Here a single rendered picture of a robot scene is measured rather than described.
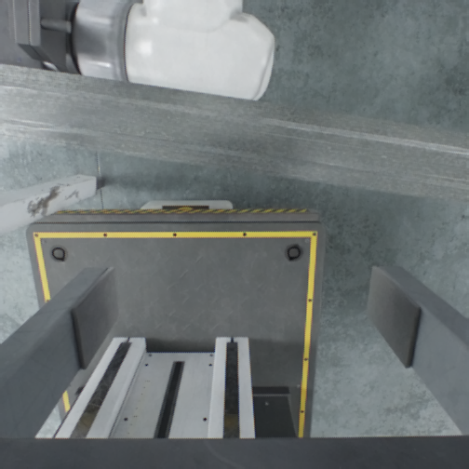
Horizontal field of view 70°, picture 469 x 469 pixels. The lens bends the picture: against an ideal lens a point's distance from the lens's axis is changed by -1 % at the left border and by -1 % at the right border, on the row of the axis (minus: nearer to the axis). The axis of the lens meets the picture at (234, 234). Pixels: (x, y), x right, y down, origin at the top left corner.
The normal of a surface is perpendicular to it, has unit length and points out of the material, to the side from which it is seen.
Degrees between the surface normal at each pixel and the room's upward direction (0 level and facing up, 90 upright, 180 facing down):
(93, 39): 6
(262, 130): 0
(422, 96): 0
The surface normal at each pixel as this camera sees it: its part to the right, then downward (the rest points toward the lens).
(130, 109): 0.00, 0.28
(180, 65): -0.07, 0.58
